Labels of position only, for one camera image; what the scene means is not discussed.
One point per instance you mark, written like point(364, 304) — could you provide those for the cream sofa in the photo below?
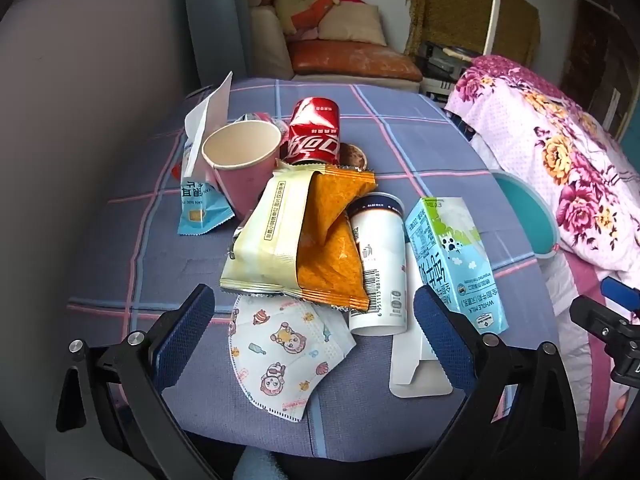
point(270, 45)

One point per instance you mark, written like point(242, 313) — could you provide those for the teal door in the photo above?
point(631, 122)

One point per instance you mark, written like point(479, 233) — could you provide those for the white cylindrical drink can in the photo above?
point(377, 260)

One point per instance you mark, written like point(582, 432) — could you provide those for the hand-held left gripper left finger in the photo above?
point(185, 340)

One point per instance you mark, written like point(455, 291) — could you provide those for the pink floral blanket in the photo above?
point(560, 135)

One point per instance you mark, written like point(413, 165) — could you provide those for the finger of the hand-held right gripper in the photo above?
point(597, 317)
point(622, 292)

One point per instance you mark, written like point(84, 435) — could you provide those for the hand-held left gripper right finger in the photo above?
point(442, 340)

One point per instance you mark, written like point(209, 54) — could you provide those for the plaid purple tablecloth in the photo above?
point(425, 135)

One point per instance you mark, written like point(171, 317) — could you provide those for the white paper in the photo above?
point(210, 110)

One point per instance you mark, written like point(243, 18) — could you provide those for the cream snack packet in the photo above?
point(272, 240)

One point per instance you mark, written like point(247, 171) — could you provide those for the dark wooden cabinet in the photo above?
point(600, 50)

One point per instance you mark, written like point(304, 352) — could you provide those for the beige pillow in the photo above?
point(352, 25)

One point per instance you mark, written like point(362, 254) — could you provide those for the pink bed skirt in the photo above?
point(582, 390)

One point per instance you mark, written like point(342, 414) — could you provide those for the blue snack wrapper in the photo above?
point(200, 210)

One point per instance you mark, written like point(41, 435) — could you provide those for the orange seat cushion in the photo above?
point(350, 57)

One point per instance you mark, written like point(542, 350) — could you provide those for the black electronic device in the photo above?
point(442, 57)

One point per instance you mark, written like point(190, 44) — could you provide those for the pink paper cup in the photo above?
point(250, 180)

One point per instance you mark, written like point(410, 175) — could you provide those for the grey blue curtain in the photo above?
point(215, 20)

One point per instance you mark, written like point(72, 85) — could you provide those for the yellow orange plush pillow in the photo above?
point(300, 7)

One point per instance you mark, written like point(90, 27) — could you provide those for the leopard print cloth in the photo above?
point(450, 5)

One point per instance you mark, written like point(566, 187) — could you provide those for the teal trash bin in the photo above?
point(525, 210)

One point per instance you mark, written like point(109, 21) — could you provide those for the red soda can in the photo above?
point(312, 135)

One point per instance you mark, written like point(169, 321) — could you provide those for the blue green milk carton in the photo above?
point(450, 260)

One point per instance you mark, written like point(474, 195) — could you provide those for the orange snack packet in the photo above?
point(330, 245)

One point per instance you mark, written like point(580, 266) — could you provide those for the white pole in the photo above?
point(492, 15)

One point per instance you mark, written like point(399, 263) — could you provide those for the person's right hand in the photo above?
point(619, 417)

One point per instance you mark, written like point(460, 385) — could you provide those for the cartoon print face mask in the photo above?
point(280, 355)

